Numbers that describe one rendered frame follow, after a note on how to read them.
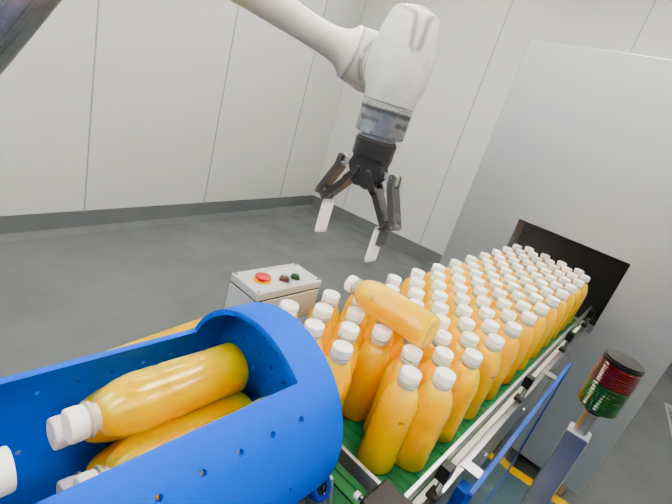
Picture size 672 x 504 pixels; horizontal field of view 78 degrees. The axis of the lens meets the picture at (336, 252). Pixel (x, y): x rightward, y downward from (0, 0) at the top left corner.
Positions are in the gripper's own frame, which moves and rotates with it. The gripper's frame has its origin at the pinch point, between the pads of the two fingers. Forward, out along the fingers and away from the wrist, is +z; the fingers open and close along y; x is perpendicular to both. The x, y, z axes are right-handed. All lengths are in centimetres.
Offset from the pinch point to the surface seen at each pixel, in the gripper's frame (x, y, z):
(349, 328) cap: -0.7, 8.0, 15.4
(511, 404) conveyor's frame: 50, 34, 38
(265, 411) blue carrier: -35.3, 22.1, 7.5
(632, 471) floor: 224, 88, 126
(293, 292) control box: 2.6, -11.4, 18.9
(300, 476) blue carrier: -31.4, 26.6, 15.6
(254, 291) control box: -8.0, -12.9, 17.4
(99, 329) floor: 21, -155, 128
